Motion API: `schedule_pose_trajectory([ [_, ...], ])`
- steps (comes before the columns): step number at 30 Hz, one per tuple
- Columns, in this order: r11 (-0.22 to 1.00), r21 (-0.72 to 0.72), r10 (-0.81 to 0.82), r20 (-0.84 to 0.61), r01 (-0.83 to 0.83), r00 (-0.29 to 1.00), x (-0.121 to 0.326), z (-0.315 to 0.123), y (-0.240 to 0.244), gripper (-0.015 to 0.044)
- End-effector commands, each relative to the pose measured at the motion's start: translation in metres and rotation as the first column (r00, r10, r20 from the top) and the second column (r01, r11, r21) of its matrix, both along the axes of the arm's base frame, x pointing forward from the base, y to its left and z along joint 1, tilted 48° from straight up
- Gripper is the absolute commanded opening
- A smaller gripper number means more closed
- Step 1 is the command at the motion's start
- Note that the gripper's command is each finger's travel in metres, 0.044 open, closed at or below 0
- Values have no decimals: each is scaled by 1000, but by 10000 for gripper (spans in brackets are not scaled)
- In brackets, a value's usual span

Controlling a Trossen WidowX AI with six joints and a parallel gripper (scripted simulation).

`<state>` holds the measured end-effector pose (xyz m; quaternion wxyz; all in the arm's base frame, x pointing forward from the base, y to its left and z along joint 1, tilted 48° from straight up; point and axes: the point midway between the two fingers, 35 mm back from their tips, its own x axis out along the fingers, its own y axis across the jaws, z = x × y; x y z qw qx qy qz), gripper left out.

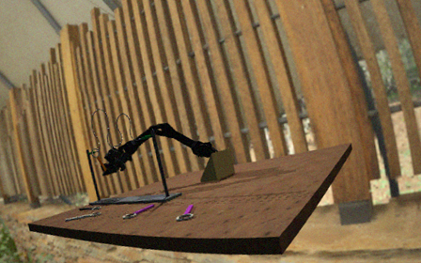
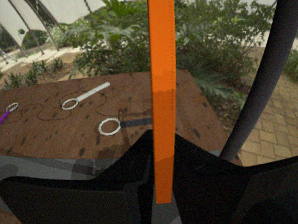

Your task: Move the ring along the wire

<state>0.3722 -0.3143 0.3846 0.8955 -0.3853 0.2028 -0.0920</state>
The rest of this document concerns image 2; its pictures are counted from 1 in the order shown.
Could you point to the purple-handled grey metal loop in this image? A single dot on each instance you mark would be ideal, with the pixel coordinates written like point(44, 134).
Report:
point(2, 118)

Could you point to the white loop with straight handle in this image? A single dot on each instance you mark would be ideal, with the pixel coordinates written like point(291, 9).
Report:
point(98, 89)

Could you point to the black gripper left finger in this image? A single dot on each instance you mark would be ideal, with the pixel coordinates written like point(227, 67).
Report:
point(123, 194)

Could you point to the orange handle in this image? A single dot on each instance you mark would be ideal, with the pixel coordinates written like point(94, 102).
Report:
point(162, 71)

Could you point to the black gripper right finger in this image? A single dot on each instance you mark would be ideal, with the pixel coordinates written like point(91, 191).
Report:
point(210, 190)

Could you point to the white ring with dark grey handle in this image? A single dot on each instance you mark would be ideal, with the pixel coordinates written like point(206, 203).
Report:
point(125, 124)

